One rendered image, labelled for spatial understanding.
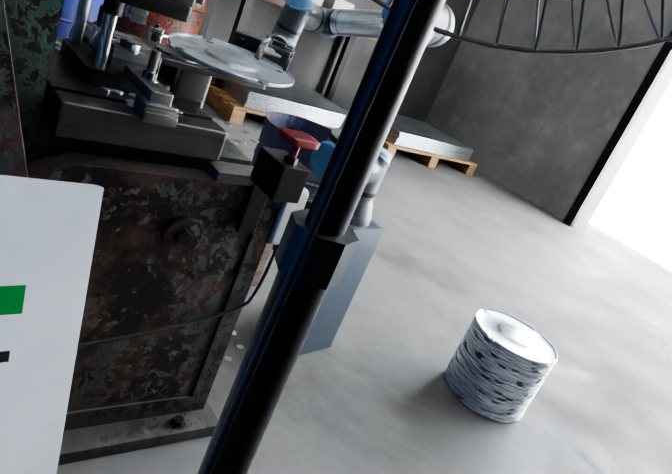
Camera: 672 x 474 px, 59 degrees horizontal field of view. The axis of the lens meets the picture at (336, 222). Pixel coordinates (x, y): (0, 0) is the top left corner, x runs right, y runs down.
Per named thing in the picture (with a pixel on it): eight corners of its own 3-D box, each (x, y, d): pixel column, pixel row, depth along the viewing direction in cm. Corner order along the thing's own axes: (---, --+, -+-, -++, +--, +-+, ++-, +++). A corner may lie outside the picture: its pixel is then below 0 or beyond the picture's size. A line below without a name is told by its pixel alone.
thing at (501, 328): (506, 308, 216) (507, 307, 216) (571, 360, 197) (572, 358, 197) (458, 312, 197) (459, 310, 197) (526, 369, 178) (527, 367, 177)
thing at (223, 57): (199, 72, 114) (200, 68, 114) (148, 25, 133) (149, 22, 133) (316, 96, 133) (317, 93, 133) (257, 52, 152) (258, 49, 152)
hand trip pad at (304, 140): (293, 167, 116) (307, 131, 113) (309, 180, 112) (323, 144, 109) (263, 162, 111) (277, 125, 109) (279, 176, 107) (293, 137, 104)
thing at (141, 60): (131, 57, 125) (137, 36, 124) (156, 80, 115) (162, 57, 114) (87, 45, 119) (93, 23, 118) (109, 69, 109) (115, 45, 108)
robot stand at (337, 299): (295, 315, 204) (344, 200, 189) (330, 347, 194) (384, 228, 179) (256, 323, 190) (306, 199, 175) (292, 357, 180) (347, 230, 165)
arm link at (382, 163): (384, 194, 176) (403, 152, 171) (359, 194, 165) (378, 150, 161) (355, 175, 182) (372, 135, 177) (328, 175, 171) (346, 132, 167)
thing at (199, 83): (223, 117, 144) (241, 63, 140) (249, 139, 135) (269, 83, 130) (122, 95, 128) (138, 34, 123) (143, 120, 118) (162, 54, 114)
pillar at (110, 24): (102, 67, 109) (121, -9, 104) (106, 71, 107) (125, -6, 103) (90, 64, 107) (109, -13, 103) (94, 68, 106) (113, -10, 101)
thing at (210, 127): (142, 84, 145) (149, 60, 143) (219, 161, 115) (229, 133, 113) (5, 52, 125) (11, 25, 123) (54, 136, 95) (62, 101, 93)
